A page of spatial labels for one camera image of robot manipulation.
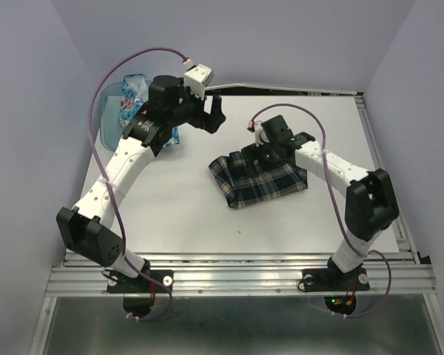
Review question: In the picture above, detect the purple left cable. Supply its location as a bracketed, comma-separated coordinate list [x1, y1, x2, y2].
[87, 46, 193, 322]

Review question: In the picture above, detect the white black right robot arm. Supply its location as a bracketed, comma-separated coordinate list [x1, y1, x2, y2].
[242, 115, 399, 288]

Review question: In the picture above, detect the aluminium table frame rail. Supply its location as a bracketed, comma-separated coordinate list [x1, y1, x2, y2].
[31, 94, 444, 354]

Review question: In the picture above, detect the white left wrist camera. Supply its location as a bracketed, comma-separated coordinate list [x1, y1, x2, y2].
[183, 64, 214, 101]

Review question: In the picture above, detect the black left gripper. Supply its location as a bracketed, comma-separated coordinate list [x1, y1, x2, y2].
[169, 78, 226, 135]

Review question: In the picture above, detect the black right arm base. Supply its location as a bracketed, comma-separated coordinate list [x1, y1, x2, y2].
[297, 259, 370, 293]

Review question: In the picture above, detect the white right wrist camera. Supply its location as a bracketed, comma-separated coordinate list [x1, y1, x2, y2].
[247, 121, 270, 146]

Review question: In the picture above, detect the clear blue plastic bin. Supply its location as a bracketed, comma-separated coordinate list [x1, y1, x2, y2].
[98, 81, 123, 152]

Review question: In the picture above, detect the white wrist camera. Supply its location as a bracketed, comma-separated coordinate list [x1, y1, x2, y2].
[183, 64, 214, 101]
[247, 121, 270, 146]

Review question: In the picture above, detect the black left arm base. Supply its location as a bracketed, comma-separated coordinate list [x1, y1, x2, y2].
[101, 269, 174, 294]

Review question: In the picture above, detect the navy plaid pleated skirt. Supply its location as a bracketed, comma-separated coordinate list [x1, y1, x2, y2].
[208, 151, 308, 209]

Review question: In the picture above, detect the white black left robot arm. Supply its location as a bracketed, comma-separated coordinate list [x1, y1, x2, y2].
[56, 65, 226, 291]

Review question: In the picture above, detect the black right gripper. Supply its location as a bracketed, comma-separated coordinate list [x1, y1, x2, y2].
[240, 138, 286, 178]

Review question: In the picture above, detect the blue floral skirt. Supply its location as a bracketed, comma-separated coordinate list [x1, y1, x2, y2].
[118, 74, 180, 152]

